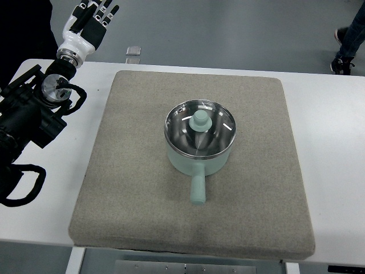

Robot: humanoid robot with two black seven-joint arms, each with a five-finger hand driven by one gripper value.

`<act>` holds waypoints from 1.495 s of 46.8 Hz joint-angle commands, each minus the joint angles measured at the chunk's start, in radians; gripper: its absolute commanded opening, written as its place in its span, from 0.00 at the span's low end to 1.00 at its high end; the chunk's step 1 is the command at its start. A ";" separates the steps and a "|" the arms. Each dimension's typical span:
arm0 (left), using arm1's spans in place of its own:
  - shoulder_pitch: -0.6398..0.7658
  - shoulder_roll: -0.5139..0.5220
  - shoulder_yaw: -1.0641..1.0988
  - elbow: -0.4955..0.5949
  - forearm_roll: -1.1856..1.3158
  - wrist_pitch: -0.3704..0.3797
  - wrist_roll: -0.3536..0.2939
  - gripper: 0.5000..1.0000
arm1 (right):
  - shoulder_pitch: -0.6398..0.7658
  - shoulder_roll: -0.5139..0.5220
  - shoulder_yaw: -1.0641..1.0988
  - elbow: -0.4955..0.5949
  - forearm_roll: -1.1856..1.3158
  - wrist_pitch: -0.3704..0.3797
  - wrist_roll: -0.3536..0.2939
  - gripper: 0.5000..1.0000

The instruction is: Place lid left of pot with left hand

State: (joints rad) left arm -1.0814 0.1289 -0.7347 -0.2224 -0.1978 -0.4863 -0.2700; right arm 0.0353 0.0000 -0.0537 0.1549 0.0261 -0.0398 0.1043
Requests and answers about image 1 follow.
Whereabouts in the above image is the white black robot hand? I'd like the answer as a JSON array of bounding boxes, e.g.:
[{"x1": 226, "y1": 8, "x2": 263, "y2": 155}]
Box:
[{"x1": 56, "y1": 1, "x2": 119, "y2": 68}]

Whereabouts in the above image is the glass lid with green knob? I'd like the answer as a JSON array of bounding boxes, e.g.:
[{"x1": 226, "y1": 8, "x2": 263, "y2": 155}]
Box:
[{"x1": 164, "y1": 99, "x2": 236, "y2": 160}]

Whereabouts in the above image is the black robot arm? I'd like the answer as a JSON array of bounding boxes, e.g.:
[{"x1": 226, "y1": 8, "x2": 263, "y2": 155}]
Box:
[{"x1": 1, "y1": 58, "x2": 87, "y2": 207}]

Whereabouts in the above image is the silver floor socket plate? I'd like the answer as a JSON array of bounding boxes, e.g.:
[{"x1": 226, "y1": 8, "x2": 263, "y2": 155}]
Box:
[{"x1": 126, "y1": 46, "x2": 141, "y2": 56}]

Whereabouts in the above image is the beige felt mat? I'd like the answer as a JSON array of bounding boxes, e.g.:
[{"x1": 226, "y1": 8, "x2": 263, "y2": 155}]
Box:
[{"x1": 68, "y1": 71, "x2": 315, "y2": 260}]

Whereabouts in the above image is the mint green saucepan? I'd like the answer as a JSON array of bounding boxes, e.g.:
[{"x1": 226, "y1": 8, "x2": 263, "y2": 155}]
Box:
[{"x1": 165, "y1": 140, "x2": 232, "y2": 206}]

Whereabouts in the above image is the passer-by legs and shoes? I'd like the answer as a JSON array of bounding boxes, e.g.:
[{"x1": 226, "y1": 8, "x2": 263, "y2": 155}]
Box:
[{"x1": 330, "y1": 3, "x2": 364, "y2": 75}]

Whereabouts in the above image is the black label plate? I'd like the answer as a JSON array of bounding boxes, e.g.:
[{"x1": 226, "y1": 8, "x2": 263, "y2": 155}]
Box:
[{"x1": 327, "y1": 265, "x2": 365, "y2": 274}]

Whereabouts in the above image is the grey metal base plate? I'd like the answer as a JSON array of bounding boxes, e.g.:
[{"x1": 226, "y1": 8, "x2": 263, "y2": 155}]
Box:
[{"x1": 113, "y1": 260, "x2": 257, "y2": 274}]

